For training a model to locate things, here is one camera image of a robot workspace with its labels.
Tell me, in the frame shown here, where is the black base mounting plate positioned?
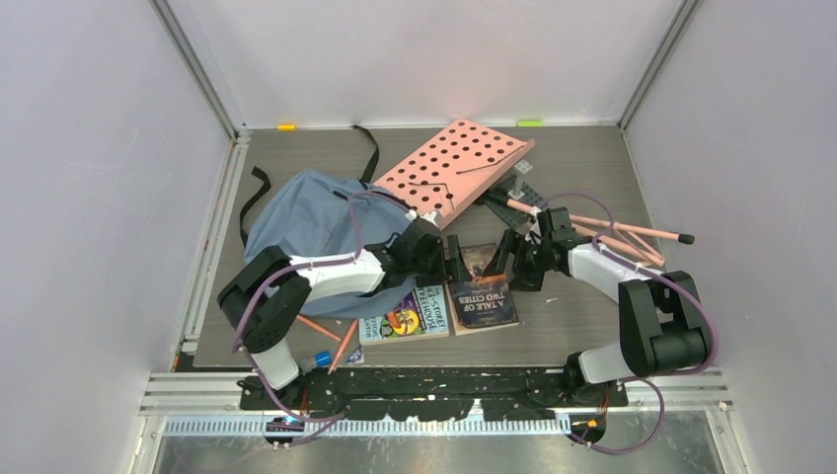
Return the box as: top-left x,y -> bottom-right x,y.
237,366 -> 628,422

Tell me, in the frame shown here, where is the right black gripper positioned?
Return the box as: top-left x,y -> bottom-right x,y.
482,228 -> 552,292

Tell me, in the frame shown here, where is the pink perforated music stand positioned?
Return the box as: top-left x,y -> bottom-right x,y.
372,118 -> 696,270

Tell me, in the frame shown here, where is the orange pencil long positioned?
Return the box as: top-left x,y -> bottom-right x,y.
328,319 -> 359,374

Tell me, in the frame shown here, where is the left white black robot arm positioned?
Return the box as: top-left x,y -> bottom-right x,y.
216,218 -> 471,409

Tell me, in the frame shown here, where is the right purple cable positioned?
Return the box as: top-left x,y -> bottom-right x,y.
541,191 -> 721,456

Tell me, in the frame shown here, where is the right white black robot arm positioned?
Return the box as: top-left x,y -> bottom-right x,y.
484,207 -> 715,406

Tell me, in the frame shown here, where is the blue fabric backpack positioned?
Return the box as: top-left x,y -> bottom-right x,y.
238,125 -> 419,321

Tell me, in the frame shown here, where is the blue grey glue stick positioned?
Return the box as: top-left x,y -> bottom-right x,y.
297,351 -> 333,374

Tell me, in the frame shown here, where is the Tale of Two Cities book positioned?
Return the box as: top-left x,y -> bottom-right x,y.
447,243 -> 520,336

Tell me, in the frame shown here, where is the Storey Treehouse colourful book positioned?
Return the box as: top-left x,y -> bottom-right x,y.
359,285 -> 450,346

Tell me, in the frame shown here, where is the orange pencil short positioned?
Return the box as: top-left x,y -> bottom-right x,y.
296,315 -> 342,342

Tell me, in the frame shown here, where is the dark grey lego plate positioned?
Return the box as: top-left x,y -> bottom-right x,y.
477,159 -> 545,230

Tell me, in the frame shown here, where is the aluminium front rail frame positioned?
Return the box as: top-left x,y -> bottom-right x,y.
137,130 -> 737,439

